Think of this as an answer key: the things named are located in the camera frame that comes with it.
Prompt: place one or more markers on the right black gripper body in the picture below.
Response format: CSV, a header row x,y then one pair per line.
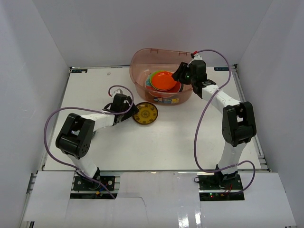
x,y
189,79

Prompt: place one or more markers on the dark table label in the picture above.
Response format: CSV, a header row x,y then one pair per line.
x,y
221,68
77,71

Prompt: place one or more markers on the lime green plate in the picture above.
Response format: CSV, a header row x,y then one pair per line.
x,y
150,78

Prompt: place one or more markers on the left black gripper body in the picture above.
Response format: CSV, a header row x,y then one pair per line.
x,y
129,109

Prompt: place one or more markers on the right dark table label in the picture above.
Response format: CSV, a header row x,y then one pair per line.
x,y
221,68

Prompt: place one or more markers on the teal and red floral plate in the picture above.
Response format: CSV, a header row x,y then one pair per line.
x,y
177,88

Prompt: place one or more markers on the cream and black plate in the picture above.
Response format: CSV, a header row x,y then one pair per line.
x,y
177,88

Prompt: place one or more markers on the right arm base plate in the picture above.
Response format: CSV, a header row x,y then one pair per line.
x,y
211,190

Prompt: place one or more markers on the orange plate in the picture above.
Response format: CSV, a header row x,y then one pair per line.
x,y
164,81

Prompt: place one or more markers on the translucent pink plastic bin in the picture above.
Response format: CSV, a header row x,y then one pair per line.
x,y
148,61

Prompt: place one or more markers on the black and gold patterned plate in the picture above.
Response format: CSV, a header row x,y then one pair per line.
x,y
147,114

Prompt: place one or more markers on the light blue plate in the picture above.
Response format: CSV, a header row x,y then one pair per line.
x,y
148,83

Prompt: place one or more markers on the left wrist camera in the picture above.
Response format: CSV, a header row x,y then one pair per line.
x,y
115,92

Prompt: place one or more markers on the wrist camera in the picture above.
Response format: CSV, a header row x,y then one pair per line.
x,y
115,92
196,56

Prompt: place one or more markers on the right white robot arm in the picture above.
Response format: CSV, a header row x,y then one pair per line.
x,y
238,120

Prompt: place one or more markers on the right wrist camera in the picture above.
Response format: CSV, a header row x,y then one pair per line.
x,y
196,56

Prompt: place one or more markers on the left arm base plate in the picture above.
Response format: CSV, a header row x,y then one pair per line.
x,y
84,189

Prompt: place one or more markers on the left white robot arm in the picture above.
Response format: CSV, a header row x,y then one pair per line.
x,y
76,134

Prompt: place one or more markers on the left dark table label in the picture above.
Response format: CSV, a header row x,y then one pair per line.
x,y
77,71

